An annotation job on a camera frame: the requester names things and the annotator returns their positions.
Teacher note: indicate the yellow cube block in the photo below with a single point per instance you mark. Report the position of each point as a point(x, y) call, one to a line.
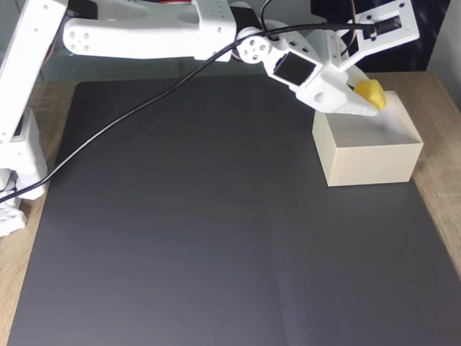
point(372, 95)

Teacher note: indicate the white open box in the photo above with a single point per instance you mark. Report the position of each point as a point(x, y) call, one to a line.
point(371, 166)

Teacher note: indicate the black speckled cloth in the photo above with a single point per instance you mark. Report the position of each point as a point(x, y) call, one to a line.
point(396, 61)

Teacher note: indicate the pale green panelled door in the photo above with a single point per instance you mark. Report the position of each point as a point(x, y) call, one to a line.
point(108, 68)

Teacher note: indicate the dark grey mat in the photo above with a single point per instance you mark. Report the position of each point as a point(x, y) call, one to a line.
point(216, 270)

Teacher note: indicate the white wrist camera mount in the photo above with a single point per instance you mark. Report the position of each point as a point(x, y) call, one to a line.
point(407, 36)

